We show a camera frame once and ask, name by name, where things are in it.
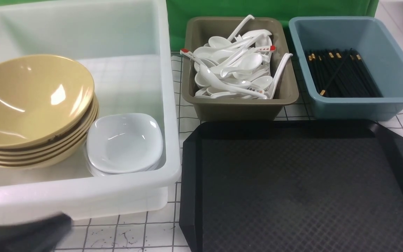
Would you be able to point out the white square side dish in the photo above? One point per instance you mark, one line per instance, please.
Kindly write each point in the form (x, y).
(124, 143)

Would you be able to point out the tan noodle bowl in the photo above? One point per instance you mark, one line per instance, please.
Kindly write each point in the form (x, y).
(41, 96)

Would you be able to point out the white soup spoon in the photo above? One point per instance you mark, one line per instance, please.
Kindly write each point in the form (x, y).
(247, 65)

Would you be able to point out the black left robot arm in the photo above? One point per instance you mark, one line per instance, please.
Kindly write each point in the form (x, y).
(41, 235)

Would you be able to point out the stacked tan bowl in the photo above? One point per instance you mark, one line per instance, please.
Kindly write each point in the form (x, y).
(70, 134)
(55, 148)
(53, 151)
(45, 158)

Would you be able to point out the bottom stacked tan bowl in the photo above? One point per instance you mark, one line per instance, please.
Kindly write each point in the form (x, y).
(45, 158)

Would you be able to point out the top stacked tan bowl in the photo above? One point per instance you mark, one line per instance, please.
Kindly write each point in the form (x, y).
(70, 134)

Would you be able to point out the pile of white spoons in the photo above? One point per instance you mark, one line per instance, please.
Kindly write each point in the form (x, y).
(216, 58)

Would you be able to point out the white spoon leaning right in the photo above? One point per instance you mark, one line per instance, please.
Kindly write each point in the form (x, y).
(279, 71)

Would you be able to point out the large white plastic tub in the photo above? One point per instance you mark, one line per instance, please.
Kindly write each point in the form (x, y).
(125, 44)

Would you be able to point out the green backdrop cloth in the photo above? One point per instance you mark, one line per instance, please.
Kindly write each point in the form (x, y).
(180, 11)

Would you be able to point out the black serving tray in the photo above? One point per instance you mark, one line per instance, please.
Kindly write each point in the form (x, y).
(292, 186)

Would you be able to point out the bundle of black chopsticks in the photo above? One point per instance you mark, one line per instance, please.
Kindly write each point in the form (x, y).
(354, 72)

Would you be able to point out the blue chopstick bin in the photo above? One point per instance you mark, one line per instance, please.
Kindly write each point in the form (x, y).
(380, 52)

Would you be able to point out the white spoon upright handle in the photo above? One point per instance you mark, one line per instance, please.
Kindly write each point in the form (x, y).
(239, 27)

